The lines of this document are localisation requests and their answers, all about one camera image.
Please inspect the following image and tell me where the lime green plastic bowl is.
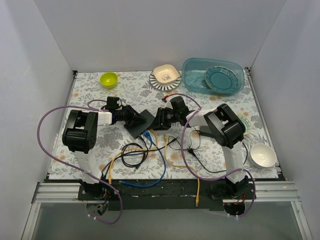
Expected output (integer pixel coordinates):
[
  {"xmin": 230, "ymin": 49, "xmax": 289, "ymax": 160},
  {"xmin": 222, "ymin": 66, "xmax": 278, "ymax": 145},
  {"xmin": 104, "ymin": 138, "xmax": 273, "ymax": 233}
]
[{"xmin": 100, "ymin": 72, "xmax": 118, "ymax": 89}]

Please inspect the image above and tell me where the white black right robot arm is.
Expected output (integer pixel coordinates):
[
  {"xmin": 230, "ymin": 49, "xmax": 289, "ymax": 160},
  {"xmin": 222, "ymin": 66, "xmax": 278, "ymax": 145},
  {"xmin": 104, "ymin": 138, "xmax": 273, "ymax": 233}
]
[{"xmin": 149, "ymin": 96, "xmax": 249, "ymax": 199}]

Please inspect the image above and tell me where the floral patterned table mat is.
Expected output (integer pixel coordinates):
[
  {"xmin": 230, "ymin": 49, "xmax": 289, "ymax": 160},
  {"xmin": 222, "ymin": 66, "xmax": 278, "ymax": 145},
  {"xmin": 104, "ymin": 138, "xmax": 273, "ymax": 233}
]
[{"xmin": 48, "ymin": 70, "xmax": 280, "ymax": 180}]

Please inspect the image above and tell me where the teal transparent plastic tub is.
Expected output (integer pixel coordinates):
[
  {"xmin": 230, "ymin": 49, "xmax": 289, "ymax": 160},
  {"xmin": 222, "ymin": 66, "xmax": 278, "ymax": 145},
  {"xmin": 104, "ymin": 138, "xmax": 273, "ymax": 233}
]
[{"xmin": 181, "ymin": 58, "xmax": 245, "ymax": 96}]

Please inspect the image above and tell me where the black looped cable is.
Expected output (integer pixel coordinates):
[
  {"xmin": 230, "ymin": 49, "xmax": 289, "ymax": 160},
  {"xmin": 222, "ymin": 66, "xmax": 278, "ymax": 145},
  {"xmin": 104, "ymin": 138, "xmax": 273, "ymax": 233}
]
[{"xmin": 121, "ymin": 134, "xmax": 149, "ymax": 171}]

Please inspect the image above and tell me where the yellow ethernet cable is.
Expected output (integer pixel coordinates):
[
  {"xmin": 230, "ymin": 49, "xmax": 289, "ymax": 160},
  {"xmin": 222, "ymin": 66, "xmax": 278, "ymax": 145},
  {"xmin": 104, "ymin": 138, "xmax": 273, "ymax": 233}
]
[
  {"xmin": 107, "ymin": 128, "xmax": 161, "ymax": 181},
  {"xmin": 163, "ymin": 134, "xmax": 201, "ymax": 207}
]

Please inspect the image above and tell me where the aluminium frame rail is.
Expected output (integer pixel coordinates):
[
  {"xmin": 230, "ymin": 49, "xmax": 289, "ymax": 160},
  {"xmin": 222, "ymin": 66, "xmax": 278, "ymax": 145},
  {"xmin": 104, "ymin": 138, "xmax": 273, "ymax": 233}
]
[{"xmin": 32, "ymin": 181, "xmax": 300, "ymax": 203}]

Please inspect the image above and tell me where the thin black power cable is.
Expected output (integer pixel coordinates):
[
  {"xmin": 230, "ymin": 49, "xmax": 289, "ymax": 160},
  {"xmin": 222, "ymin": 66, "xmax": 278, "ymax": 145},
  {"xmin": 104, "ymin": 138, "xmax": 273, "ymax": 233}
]
[{"xmin": 164, "ymin": 129, "xmax": 248, "ymax": 173}]

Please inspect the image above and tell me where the striped white blue plate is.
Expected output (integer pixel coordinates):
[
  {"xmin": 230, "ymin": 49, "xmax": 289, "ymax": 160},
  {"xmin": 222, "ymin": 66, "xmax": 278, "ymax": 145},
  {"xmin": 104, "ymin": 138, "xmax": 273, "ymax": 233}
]
[{"xmin": 148, "ymin": 71, "xmax": 182, "ymax": 92}]

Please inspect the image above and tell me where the teal glass plate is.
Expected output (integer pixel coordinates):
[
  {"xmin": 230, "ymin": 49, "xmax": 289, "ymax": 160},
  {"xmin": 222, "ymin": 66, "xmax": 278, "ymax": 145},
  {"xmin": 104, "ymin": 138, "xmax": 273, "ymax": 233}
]
[{"xmin": 205, "ymin": 66, "xmax": 240, "ymax": 93}]

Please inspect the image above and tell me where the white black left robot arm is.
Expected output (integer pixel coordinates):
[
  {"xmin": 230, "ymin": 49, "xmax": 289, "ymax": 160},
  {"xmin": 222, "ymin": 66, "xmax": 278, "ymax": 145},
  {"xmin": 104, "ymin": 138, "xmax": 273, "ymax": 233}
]
[{"xmin": 62, "ymin": 96, "xmax": 154, "ymax": 200}]

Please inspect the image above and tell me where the white ceramic bowl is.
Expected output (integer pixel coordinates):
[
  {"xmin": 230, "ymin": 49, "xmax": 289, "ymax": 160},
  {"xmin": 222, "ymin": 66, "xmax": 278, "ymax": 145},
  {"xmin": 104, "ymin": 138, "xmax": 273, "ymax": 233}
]
[{"xmin": 249, "ymin": 144, "xmax": 277, "ymax": 168}]

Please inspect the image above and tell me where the black network switch box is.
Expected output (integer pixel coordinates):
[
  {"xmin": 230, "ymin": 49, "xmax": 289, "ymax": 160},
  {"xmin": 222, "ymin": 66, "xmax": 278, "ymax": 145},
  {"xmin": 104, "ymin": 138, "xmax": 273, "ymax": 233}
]
[{"xmin": 124, "ymin": 109, "xmax": 155, "ymax": 139}]

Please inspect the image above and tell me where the cream square panda bowl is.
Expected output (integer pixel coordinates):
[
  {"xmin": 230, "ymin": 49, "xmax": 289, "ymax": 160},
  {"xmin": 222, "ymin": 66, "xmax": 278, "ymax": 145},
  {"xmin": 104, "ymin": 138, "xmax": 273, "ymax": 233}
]
[{"xmin": 153, "ymin": 64, "xmax": 180, "ymax": 85}]

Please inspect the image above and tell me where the patterned teal yellow small bowl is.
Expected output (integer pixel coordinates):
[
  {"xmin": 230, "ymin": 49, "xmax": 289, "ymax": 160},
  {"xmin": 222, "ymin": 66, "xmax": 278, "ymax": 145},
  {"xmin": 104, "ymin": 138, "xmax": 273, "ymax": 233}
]
[{"xmin": 237, "ymin": 114, "xmax": 253, "ymax": 135}]

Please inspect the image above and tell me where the black power adapter brick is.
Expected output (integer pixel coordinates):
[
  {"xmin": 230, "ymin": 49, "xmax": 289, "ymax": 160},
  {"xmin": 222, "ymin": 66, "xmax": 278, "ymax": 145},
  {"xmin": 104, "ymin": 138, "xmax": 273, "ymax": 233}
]
[{"xmin": 199, "ymin": 126, "xmax": 215, "ymax": 138}]

